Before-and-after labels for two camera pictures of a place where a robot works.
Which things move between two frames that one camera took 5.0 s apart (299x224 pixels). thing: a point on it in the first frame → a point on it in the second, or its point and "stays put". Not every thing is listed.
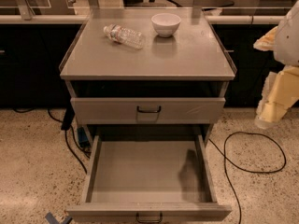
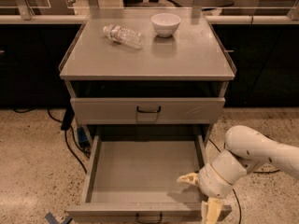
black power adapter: (69, 116) stays put
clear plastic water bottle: (124, 35) stays put
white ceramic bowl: (165, 24) stays put
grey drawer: (132, 175) stays put
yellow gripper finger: (266, 42) → (192, 178)
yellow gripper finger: (280, 93) → (210, 210)
